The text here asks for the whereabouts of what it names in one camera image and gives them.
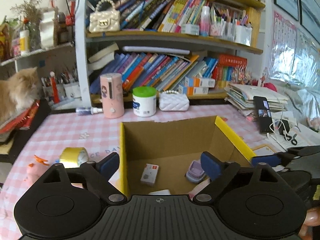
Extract pearl handle cream handbag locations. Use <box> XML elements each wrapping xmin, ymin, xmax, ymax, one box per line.
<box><xmin>88</xmin><ymin>0</ymin><xmax>120</xmax><ymax>33</ymax></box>

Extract pink humidifier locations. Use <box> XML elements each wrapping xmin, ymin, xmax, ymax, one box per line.
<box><xmin>100</xmin><ymin>73</ymin><xmax>124</xmax><ymax>119</ymax></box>

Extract orange fluffy cat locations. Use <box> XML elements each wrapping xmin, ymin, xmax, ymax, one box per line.
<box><xmin>0</xmin><ymin>67</ymin><xmax>41</xmax><ymax>123</ymax></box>

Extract yellow cardboard box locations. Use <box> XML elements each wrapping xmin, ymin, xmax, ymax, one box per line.
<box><xmin>116</xmin><ymin>116</ymin><xmax>255</xmax><ymax>197</ymax></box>

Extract black scissors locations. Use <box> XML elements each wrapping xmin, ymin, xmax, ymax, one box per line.
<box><xmin>283</xmin><ymin>131</ymin><xmax>298</xmax><ymax>146</ymax></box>

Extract white jar green lid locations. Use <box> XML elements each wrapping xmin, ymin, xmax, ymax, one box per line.
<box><xmin>132</xmin><ymin>86</ymin><xmax>157</xmax><ymax>118</ymax></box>

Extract pink plush chick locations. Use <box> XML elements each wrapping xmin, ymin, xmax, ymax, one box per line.
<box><xmin>24</xmin><ymin>155</ymin><xmax>52</xmax><ymax>186</ymax></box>

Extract purple toy container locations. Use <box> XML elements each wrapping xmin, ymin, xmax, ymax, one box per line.
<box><xmin>185</xmin><ymin>160</ymin><xmax>206</xmax><ymax>184</ymax></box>

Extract white pen holder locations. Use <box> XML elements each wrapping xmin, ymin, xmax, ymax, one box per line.
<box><xmin>63</xmin><ymin>82</ymin><xmax>81</xmax><ymax>99</ymax></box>

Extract pink checkered tablecloth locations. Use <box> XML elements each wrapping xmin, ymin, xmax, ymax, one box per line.
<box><xmin>1</xmin><ymin>105</ymin><xmax>274</xmax><ymax>239</ymax></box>

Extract red packets pile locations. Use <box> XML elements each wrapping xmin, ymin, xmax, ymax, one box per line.
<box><xmin>1</xmin><ymin>100</ymin><xmax>40</xmax><ymax>134</ymax></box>

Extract gold tape roll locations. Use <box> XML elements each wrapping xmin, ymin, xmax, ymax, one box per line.
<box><xmin>59</xmin><ymin>147</ymin><xmax>89</xmax><ymax>168</ymax></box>

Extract alphabet wall poster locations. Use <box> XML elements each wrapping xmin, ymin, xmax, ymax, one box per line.
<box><xmin>268</xmin><ymin>11</ymin><xmax>297</xmax><ymax>83</ymax></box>

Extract black Yamaha keyboard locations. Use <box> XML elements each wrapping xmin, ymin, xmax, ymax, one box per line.
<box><xmin>1</xmin><ymin>99</ymin><xmax>51</xmax><ymax>164</ymax></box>

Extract red book box set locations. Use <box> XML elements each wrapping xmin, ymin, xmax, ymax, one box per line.
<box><xmin>212</xmin><ymin>54</ymin><xmax>248</xmax><ymax>89</ymax></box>

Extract white charging cable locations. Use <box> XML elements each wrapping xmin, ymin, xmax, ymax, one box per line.
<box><xmin>266</xmin><ymin>104</ymin><xmax>291</xmax><ymax>140</ymax></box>

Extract white quilted pouch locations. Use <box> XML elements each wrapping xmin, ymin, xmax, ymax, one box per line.
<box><xmin>159</xmin><ymin>90</ymin><xmax>190</xmax><ymax>112</ymax></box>

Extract small spray bottle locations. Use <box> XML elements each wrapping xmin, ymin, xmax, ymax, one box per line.
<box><xmin>75</xmin><ymin>107</ymin><xmax>103</xmax><ymax>116</ymax></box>

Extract orange white medicine box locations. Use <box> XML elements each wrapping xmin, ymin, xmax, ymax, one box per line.
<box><xmin>184</xmin><ymin>77</ymin><xmax>215</xmax><ymax>88</ymax></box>

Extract stack of papers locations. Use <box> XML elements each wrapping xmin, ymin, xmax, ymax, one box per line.
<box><xmin>224</xmin><ymin>83</ymin><xmax>290</xmax><ymax>120</ymax></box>

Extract small white red box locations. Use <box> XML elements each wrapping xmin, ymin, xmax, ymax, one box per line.
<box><xmin>140</xmin><ymin>164</ymin><xmax>159</xmax><ymax>186</ymax></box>

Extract white bookshelf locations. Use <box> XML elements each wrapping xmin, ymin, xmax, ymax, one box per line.
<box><xmin>1</xmin><ymin>0</ymin><xmax>265</xmax><ymax>109</ymax></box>

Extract black smartphone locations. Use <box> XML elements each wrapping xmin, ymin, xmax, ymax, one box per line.
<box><xmin>253</xmin><ymin>96</ymin><xmax>274</xmax><ymax>134</ymax></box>

